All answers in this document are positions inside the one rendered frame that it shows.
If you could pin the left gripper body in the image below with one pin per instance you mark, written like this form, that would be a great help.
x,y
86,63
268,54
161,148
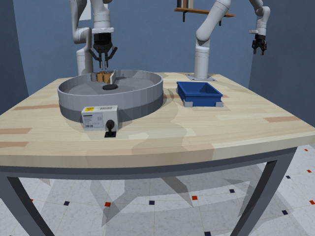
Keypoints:
x,y
259,38

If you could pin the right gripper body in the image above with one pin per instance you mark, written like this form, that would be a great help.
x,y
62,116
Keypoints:
x,y
102,39

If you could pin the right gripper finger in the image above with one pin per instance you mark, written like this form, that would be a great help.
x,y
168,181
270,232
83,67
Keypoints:
x,y
111,55
95,57

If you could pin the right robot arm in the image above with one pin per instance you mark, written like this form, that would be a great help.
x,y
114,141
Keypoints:
x,y
84,34

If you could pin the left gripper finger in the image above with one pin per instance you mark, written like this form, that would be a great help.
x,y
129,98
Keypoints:
x,y
254,46
263,48

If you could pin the blue open-top crate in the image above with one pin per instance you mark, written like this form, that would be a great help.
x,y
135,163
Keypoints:
x,y
202,94

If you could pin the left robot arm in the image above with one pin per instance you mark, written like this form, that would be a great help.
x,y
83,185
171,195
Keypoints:
x,y
203,34

